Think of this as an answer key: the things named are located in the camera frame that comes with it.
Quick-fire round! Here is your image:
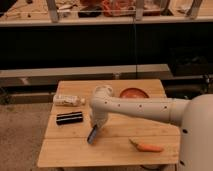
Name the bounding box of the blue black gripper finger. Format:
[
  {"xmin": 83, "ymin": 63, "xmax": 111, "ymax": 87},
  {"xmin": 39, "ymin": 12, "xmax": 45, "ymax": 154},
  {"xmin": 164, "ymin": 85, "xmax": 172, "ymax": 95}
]
[{"xmin": 87, "ymin": 125, "xmax": 98, "ymax": 144}]

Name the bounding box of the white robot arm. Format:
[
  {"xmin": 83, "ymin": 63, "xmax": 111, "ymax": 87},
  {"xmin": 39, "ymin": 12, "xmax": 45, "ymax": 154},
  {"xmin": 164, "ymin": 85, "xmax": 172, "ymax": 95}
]
[{"xmin": 87, "ymin": 85, "xmax": 213, "ymax": 171}]

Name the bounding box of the wooden table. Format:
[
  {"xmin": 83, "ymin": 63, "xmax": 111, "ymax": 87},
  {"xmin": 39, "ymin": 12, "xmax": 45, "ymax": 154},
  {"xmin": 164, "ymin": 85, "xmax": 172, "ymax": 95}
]
[{"xmin": 36, "ymin": 78, "xmax": 189, "ymax": 169}]

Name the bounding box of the orange plate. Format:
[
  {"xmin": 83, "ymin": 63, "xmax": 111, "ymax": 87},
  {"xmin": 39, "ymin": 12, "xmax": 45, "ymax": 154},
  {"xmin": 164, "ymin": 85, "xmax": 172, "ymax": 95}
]
[{"xmin": 119, "ymin": 88, "xmax": 148, "ymax": 98}]

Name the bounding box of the white plastic bottle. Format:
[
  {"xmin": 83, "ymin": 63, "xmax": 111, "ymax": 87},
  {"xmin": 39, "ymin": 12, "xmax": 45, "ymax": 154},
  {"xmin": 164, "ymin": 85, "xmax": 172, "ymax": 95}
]
[{"xmin": 53, "ymin": 95, "xmax": 86, "ymax": 107}]

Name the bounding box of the orange toy carrot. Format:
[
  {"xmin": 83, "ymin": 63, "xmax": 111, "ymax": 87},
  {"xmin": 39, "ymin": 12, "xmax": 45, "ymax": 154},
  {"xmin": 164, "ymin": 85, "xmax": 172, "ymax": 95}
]
[{"xmin": 130, "ymin": 140, "xmax": 163, "ymax": 152}]

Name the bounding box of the wooden shelf with clutter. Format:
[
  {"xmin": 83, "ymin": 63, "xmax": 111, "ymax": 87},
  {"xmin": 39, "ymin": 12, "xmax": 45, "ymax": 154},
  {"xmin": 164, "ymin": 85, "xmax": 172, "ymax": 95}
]
[{"xmin": 0, "ymin": 0, "xmax": 213, "ymax": 27}]

